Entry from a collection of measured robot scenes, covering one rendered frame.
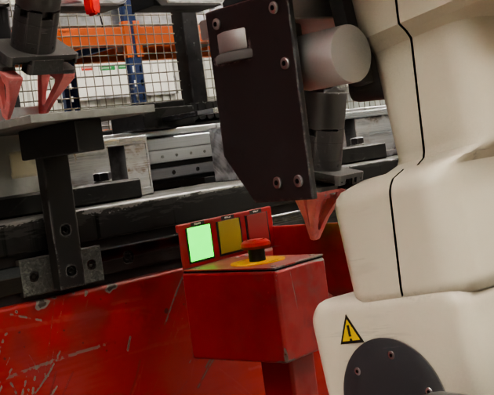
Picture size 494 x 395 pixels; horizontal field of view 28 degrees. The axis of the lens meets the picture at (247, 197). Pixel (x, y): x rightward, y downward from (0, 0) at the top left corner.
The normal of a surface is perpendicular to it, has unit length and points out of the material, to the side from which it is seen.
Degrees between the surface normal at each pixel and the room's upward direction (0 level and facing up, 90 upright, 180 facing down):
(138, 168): 90
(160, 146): 90
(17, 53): 30
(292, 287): 90
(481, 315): 82
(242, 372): 90
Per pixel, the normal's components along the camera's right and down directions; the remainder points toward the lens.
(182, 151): 0.65, -0.04
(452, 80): -0.76, 0.13
